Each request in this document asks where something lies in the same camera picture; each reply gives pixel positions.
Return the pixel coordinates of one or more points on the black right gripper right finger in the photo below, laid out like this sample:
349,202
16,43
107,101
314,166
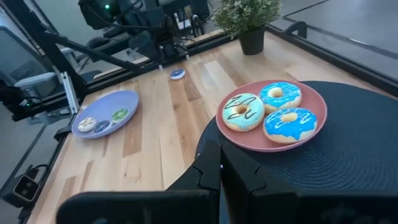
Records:
236,180

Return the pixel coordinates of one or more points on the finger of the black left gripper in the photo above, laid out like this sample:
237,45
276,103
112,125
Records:
186,54
160,60

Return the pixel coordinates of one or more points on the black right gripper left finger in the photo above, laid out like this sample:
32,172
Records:
205,174

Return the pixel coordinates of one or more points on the mint iced donut black drizzle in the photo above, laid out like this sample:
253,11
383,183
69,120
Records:
230,119

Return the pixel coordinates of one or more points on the small green iced donut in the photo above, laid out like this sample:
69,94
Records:
115,117

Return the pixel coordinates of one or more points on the blue iced donut white drizzle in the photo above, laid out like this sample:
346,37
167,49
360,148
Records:
289,93
289,130

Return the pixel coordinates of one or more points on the small dark blue sprinkled donut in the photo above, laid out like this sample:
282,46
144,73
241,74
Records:
98,128

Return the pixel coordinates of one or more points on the small white iced donut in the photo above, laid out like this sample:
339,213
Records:
81,127

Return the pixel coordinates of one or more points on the small blue iced donut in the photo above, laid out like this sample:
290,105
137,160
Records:
177,76

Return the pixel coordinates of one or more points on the pink round plate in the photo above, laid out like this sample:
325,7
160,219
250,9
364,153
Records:
258,140

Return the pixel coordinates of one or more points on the green plant in black pot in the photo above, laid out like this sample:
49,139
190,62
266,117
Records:
252,40

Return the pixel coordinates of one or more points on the lilac round plate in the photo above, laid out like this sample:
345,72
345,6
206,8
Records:
102,105

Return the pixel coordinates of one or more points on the grey office chair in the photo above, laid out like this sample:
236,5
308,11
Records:
34,79

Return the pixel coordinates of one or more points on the dark round woven placemat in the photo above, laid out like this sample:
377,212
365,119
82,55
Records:
357,140

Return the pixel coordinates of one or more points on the black device green light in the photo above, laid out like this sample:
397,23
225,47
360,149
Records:
18,105

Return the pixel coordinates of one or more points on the black diagonal frame strut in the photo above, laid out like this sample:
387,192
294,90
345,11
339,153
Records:
93,51

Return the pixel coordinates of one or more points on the silver aluminium bracket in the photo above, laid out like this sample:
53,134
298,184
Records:
69,93

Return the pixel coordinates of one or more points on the black corner bracket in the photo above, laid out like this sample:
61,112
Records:
297,29

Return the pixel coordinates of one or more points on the black table-level camera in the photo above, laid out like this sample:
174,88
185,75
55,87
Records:
26,188

